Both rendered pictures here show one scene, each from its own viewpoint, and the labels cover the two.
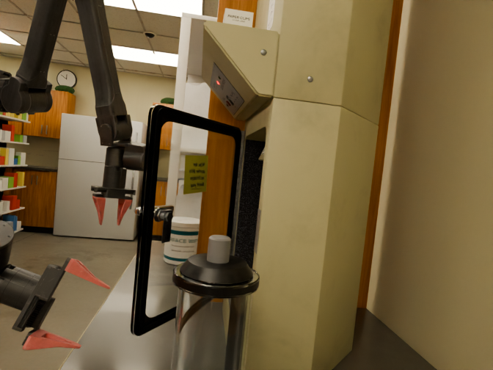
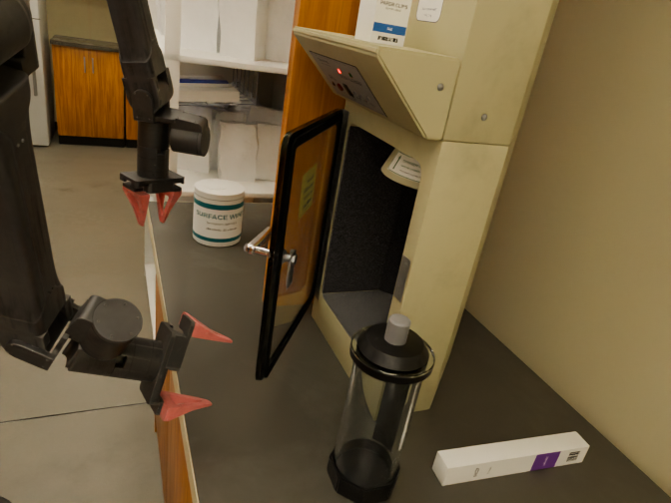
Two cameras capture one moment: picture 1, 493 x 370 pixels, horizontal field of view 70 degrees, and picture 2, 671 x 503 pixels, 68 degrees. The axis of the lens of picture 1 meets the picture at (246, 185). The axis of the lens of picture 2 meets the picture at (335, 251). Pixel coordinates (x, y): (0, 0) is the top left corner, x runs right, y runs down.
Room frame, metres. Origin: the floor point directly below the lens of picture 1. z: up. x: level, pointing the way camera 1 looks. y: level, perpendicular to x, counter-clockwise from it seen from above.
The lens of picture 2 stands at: (-0.05, 0.28, 1.53)
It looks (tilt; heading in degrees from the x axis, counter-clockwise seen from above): 24 degrees down; 342
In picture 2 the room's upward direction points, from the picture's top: 10 degrees clockwise
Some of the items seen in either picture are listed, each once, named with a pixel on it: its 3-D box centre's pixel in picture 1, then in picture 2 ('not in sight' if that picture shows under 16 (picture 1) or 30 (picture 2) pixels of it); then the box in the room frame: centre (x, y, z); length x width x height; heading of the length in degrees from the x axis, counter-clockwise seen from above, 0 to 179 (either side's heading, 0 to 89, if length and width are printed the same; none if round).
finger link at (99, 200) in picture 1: (108, 207); (148, 202); (0.93, 0.36, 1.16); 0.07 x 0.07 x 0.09; 34
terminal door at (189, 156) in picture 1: (195, 216); (302, 237); (0.71, 0.10, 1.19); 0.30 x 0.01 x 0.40; 152
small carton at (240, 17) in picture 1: (236, 32); (382, 18); (0.65, 0.05, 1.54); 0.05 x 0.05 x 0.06; 8
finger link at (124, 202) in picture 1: (114, 207); (156, 201); (0.94, 0.35, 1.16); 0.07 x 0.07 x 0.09; 34
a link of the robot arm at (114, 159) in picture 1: (119, 158); (157, 133); (0.94, 0.35, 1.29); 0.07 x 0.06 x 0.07; 72
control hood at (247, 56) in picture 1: (229, 82); (358, 76); (0.69, 0.05, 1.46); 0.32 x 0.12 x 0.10; 8
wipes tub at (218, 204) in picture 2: not in sight; (218, 212); (1.25, 0.21, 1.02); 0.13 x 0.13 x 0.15
